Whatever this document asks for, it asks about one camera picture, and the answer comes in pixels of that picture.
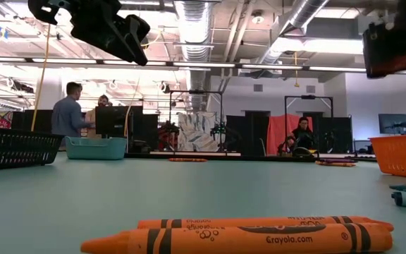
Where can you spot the purple crayon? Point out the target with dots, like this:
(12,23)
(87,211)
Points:
(338,160)

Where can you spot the teal plastic basket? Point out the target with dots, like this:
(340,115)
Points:
(95,150)

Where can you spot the orange hanging cloth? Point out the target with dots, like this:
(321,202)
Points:
(277,127)

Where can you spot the orange plastic basket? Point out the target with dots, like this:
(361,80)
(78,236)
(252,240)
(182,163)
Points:
(400,157)

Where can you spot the person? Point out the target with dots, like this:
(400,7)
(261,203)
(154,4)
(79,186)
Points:
(91,123)
(67,118)
(303,135)

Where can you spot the black metal frame stand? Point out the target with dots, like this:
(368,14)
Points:
(196,92)
(308,96)

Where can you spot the black plastic basket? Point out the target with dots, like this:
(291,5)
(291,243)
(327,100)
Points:
(12,150)

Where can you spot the white leaf-patterned cloth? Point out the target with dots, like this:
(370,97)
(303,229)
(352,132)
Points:
(196,134)

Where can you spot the grey wall vent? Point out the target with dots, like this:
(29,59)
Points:
(310,89)
(258,87)

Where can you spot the black partition panel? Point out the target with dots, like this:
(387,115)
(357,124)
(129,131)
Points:
(151,127)
(250,130)
(333,128)
(23,121)

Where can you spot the dark wall screen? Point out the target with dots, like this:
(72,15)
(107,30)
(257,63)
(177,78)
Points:
(389,121)

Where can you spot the grey rectangular air duct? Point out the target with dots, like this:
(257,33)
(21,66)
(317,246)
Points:
(337,28)

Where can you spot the teal table mat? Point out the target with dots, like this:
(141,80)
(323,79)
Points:
(83,197)

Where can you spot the black round ceiling lamp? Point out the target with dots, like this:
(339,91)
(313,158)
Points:
(164,87)

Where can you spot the silver round ceiling duct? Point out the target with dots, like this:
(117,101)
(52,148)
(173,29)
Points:
(305,10)
(193,28)

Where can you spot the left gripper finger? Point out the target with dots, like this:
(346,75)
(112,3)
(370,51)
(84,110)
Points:
(111,39)
(139,31)

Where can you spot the yellow hanging pendant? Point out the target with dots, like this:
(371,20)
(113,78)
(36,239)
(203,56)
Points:
(296,83)

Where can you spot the black ceiling spotlight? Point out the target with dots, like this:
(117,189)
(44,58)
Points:
(23,87)

